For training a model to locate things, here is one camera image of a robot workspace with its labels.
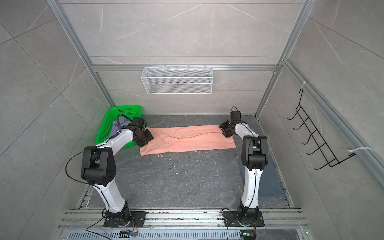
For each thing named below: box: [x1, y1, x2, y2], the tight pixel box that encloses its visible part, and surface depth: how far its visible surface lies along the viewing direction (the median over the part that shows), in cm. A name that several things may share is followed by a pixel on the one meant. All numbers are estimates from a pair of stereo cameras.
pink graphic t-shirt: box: [140, 125, 237, 157], surface depth 104 cm
